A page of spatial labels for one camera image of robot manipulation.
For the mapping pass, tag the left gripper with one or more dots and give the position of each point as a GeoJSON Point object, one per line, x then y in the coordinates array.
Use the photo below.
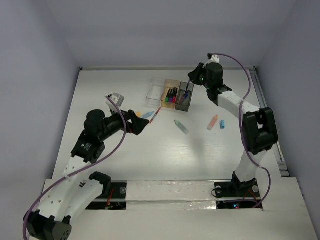
{"type": "Point", "coordinates": [138, 123]}

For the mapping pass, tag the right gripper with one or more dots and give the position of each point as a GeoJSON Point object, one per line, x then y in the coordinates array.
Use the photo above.
{"type": "Point", "coordinates": [194, 75]}

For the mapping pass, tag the dark purple pen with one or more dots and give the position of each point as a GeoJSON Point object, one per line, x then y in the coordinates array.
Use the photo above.
{"type": "Point", "coordinates": [187, 87]}

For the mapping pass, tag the red patterned pen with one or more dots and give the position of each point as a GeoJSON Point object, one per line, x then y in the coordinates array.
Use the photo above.
{"type": "Point", "coordinates": [154, 116]}

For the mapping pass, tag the red gel pen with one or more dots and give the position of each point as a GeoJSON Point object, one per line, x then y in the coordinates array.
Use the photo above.
{"type": "Point", "coordinates": [180, 102]}

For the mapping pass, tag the green glue tube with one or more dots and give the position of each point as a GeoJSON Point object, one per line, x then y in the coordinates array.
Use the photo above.
{"type": "Point", "coordinates": [181, 127]}

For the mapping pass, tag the purple highlighter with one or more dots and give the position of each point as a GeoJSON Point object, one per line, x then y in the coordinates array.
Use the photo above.
{"type": "Point", "coordinates": [171, 96]}

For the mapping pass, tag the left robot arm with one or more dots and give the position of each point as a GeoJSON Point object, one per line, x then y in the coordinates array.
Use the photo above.
{"type": "Point", "coordinates": [54, 216]}

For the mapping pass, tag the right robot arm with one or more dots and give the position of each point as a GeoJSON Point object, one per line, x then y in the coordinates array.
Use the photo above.
{"type": "Point", "coordinates": [257, 125]}

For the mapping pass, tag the blue glue tube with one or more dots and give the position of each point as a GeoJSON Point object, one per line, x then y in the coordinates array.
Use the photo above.
{"type": "Point", "coordinates": [147, 115]}

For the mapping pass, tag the clear plastic container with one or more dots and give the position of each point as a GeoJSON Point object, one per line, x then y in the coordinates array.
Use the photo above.
{"type": "Point", "coordinates": [155, 93]}

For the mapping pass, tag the dark grey plastic container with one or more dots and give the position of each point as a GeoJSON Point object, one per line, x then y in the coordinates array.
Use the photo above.
{"type": "Point", "coordinates": [186, 104]}

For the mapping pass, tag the orange plastic container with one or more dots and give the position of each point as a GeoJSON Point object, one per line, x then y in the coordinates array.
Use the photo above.
{"type": "Point", "coordinates": [168, 84]}

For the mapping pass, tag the green highlighter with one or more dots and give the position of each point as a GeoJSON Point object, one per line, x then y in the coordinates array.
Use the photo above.
{"type": "Point", "coordinates": [167, 98]}

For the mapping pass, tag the blue eraser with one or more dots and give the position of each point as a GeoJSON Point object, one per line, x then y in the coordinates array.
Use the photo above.
{"type": "Point", "coordinates": [222, 124]}

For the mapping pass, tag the orange glue tube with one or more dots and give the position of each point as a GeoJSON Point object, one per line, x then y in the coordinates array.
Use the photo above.
{"type": "Point", "coordinates": [212, 123]}

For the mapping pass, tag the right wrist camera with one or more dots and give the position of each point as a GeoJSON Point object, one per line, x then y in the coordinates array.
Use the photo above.
{"type": "Point", "coordinates": [213, 58]}

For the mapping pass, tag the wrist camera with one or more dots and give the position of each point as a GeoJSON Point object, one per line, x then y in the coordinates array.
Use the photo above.
{"type": "Point", "coordinates": [117, 98]}
{"type": "Point", "coordinates": [213, 58]}

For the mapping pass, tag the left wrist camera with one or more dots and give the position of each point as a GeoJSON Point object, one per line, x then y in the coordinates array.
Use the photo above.
{"type": "Point", "coordinates": [117, 98]}

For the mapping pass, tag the aluminium rail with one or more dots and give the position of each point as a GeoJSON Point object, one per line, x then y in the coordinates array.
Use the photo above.
{"type": "Point", "coordinates": [268, 121]}

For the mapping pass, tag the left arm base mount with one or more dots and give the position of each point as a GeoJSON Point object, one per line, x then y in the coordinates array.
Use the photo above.
{"type": "Point", "coordinates": [115, 199]}

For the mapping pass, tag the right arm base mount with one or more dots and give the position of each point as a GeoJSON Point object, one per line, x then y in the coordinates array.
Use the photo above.
{"type": "Point", "coordinates": [227, 197]}

